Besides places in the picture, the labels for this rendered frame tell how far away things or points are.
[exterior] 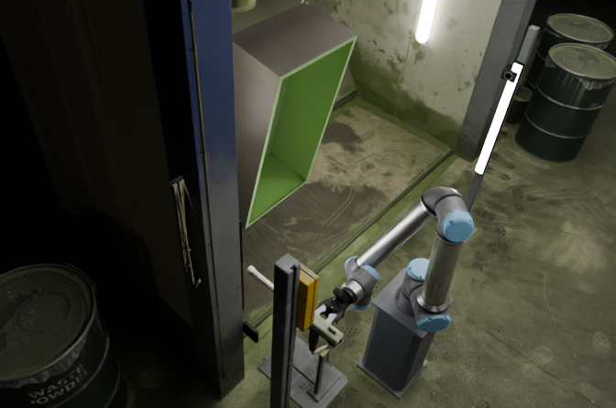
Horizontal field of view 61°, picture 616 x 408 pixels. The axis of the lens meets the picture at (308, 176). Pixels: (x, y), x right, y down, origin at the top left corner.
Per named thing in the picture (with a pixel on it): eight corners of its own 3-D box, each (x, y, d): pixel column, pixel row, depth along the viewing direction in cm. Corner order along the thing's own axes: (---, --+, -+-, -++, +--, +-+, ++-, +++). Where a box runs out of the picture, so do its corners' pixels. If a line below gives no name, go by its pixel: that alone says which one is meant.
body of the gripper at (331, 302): (335, 325, 211) (354, 308, 218) (337, 314, 206) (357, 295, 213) (321, 314, 215) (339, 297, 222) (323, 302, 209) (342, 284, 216)
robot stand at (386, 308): (427, 363, 313) (454, 300, 271) (399, 400, 295) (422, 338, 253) (385, 332, 327) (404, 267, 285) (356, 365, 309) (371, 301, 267)
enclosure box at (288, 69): (205, 194, 333) (225, 36, 245) (269, 151, 369) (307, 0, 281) (245, 229, 323) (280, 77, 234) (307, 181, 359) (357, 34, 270)
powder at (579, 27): (621, 33, 474) (622, 32, 473) (593, 49, 447) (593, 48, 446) (567, 11, 504) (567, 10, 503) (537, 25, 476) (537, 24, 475)
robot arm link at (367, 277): (379, 285, 228) (382, 270, 222) (361, 303, 221) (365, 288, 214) (362, 273, 233) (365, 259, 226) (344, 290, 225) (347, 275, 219)
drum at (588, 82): (519, 119, 514) (553, 36, 455) (581, 138, 496) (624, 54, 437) (508, 152, 473) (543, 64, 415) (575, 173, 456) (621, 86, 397)
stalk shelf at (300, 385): (257, 369, 222) (257, 367, 221) (293, 334, 235) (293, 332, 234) (313, 419, 207) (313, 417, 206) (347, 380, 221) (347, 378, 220)
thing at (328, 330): (339, 363, 209) (345, 332, 194) (331, 371, 206) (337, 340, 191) (253, 292, 231) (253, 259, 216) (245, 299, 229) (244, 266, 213)
